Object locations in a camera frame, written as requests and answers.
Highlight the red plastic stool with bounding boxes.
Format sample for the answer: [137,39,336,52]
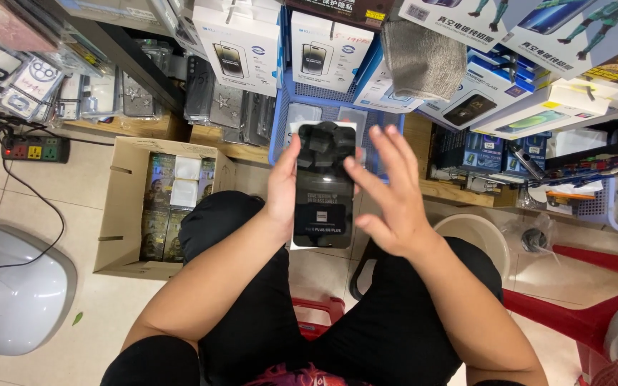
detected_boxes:
[291,296,347,342]

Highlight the blue plastic basket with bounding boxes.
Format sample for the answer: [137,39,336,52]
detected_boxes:
[268,33,406,181]

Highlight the red plastic chair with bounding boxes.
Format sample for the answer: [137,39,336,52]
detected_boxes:
[502,243,618,386]

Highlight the beige plastic bucket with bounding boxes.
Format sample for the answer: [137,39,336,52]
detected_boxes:
[432,213,511,283]

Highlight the dark box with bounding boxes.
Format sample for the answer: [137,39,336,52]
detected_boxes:
[285,0,397,31]

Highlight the person's right hand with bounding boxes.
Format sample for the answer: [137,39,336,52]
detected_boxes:
[343,124,441,259]

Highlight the cardboard box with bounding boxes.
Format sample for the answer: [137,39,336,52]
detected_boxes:
[93,136,238,282]

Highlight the stack of dark blue boxes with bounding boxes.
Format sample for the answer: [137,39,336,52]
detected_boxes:
[433,128,550,179]

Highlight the black screen protector packet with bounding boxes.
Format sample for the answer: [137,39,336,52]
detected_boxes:
[291,121,358,251]

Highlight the white box green phone print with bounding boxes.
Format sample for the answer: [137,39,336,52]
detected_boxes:
[470,85,611,142]

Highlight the clear plastic bag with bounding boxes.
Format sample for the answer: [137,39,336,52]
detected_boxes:
[501,212,559,257]

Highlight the grey cloth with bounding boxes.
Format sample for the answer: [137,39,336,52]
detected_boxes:
[380,20,469,103]

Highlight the row of dark phone cases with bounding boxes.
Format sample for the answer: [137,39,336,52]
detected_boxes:
[182,53,279,148]

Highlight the black power strip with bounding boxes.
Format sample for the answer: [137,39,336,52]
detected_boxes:
[1,134,72,165]

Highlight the black cable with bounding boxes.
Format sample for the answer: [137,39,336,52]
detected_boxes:
[0,114,116,272]

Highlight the clear packets in basket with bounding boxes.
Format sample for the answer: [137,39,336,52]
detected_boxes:
[284,102,370,150]

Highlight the person's red patterned shirt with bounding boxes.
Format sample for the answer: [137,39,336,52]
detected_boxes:
[244,361,375,386]

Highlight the grey white appliance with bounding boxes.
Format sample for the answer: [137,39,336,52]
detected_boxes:
[0,224,78,357]

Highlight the white box black phone print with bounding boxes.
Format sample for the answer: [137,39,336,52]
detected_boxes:
[416,55,536,133]

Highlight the row of clear phone cases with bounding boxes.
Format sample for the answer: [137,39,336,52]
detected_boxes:
[0,0,183,123]

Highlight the stack of packets in carton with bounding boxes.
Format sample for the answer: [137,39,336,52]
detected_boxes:
[139,152,217,264]

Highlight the white screen protector box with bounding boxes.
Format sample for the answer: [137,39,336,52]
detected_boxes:
[291,11,375,94]
[192,0,284,98]

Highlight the person's black trousers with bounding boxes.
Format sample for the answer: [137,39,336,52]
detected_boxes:
[100,190,504,386]

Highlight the person's left hand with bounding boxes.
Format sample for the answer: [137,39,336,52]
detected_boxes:
[262,133,303,238]

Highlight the large white box figure print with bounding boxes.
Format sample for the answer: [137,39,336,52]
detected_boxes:
[501,0,618,81]
[398,0,541,54]

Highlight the white and blue box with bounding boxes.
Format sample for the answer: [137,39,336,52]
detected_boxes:
[352,54,426,115]

